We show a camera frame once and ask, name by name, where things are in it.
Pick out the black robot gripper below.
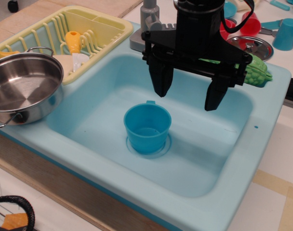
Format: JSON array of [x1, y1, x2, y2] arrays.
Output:
[[141, 0, 253, 111]]

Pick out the blue plastic cup in sink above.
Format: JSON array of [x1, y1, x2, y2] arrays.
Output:
[[123, 101, 172, 154]]

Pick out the red plastic cup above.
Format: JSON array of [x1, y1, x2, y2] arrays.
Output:
[[240, 13, 261, 37], [219, 18, 237, 41]]

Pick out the silver pot lid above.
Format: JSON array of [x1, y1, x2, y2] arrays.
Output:
[[227, 36, 274, 61]]

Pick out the teal plastic cup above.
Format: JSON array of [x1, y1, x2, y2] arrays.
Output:
[[272, 18, 293, 51]]

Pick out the stainless steel pot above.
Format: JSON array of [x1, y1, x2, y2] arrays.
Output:
[[0, 47, 64, 129]]

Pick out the green toy vegetable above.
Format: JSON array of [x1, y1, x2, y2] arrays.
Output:
[[212, 54, 273, 88]]

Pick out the grey toy faucet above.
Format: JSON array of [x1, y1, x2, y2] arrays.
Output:
[[130, 0, 176, 52]]

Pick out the teal plastic plate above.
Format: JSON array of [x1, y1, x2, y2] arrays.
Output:
[[224, 0, 237, 19]]

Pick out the light blue toy sink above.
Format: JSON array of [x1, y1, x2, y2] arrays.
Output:
[[0, 21, 292, 231]]

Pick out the teal toy knife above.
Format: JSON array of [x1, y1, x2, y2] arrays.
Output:
[[261, 20, 282, 30]]

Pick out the white plastic piece in rack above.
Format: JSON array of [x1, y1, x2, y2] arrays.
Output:
[[72, 53, 90, 72]]

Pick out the yellow dish drying rack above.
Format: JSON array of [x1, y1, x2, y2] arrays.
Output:
[[0, 6, 133, 85]]

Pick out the cream plate in rack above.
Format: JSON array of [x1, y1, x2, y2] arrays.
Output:
[[53, 54, 73, 74]]

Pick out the black caster wheel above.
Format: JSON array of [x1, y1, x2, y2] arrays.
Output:
[[7, 0, 19, 13]]

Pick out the orange sponge piece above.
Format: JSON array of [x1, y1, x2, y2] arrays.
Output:
[[1, 213, 28, 230]]

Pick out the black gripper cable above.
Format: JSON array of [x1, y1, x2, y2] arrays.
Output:
[[220, 0, 255, 34]]

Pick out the black braided cable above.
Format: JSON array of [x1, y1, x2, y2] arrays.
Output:
[[0, 195, 36, 231]]

